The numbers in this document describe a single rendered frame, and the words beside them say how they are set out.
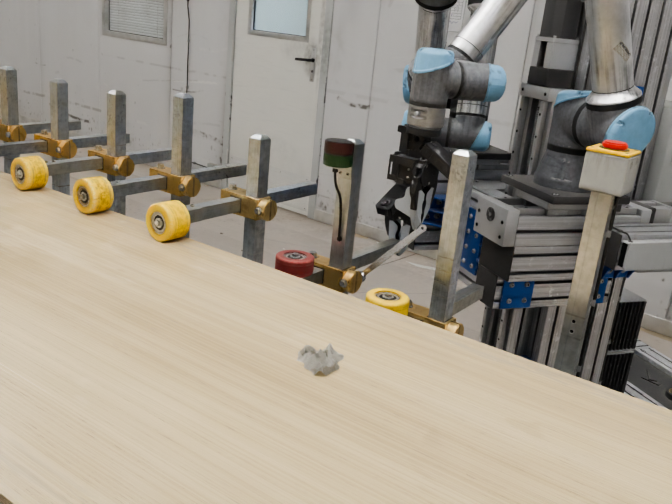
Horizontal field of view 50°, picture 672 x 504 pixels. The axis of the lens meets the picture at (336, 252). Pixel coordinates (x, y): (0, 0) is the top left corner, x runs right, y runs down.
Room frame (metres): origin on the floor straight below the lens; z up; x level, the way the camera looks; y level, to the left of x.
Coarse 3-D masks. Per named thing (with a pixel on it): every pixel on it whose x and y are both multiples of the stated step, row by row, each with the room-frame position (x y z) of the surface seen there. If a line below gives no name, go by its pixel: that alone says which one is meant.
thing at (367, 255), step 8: (392, 240) 1.73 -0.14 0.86; (400, 240) 1.74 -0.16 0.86; (368, 248) 1.65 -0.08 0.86; (376, 248) 1.65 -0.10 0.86; (384, 248) 1.67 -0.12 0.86; (352, 256) 1.58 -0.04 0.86; (360, 256) 1.58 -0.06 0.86; (368, 256) 1.61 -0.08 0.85; (376, 256) 1.64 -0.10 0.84; (352, 264) 1.56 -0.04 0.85; (360, 264) 1.59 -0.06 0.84; (320, 272) 1.46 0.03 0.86; (312, 280) 1.44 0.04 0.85; (320, 280) 1.46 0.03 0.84
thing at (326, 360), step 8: (328, 344) 0.97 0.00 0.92; (304, 352) 0.96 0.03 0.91; (312, 352) 0.97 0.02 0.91; (320, 352) 0.95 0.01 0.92; (328, 352) 0.96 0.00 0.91; (336, 352) 0.98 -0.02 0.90; (304, 360) 0.95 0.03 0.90; (312, 360) 0.93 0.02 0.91; (320, 360) 0.94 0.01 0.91; (328, 360) 0.95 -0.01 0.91; (336, 360) 0.96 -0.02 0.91; (312, 368) 0.93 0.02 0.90; (320, 368) 0.91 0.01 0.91; (328, 368) 0.92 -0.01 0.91; (336, 368) 0.93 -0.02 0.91
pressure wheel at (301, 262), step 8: (280, 256) 1.39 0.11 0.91; (288, 256) 1.41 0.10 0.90; (296, 256) 1.40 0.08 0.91; (304, 256) 1.41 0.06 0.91; (312, 256) 1.41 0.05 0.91; (280, 264) 1.37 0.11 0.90; (288, 264) 1.37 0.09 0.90; (296, 264) 1.37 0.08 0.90; (304, 264) 1.37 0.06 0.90; (312, 264) 1.39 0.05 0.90; (288, 272) 1.37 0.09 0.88; (296, 272) 1.37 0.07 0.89; (304, 272) 1.37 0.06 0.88; (312, 272) 1.39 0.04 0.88
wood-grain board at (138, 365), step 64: (0, 192) 1.67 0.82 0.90; (0, 256) 1.25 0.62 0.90; (64, 256) 1.28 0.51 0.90; (128, 256) 1.32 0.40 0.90; (192, 256) 1.35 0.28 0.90; (0, 320) 0.98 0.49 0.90; (64, 320) 1.01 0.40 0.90; (128, 320) 1.03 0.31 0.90; (192, 320) 1.05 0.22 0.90; (256, 320) 1.08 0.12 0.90; (320, 320) 1.10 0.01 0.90; (384, 320) 1.13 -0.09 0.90; (0, 384) 0.80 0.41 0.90; (64, 384) 0.82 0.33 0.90; (128, 384) 0.84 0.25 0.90; (192, 384) 0.85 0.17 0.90; (256, 384) 0.87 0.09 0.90; (320, 384) 0.89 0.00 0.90; (384, 384) 0.91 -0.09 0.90; (448, 384) 0.93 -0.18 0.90; (512, 384) 0.95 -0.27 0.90; (576, 384) 0.97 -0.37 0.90; (0, 448) 0.67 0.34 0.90; (64, 448) 0.68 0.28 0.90; (128, 448) 0.70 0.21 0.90; (192, 448) 0.71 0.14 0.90; (256, 448) 0.72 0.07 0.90; (320, 448) 0.73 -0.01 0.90; (384, 448) 0.75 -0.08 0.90; (448, 448) 0.76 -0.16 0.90; (512, 448) 0.78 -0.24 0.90; (576, 448) 0.79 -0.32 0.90; (640, 448) 0.81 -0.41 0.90
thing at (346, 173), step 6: (330, 138) 1.44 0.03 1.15; (336, 138) 1.45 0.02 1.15; (342, 156) 1.41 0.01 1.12; (336, 168) 1.41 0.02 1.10; (342, 168) 1.46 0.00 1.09; (348, 168) 1.45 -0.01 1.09; (342, 174) 1.46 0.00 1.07; (348, 174) 1.45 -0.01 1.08; (336, 180) 1.43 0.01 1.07; (336, 186) 1.43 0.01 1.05
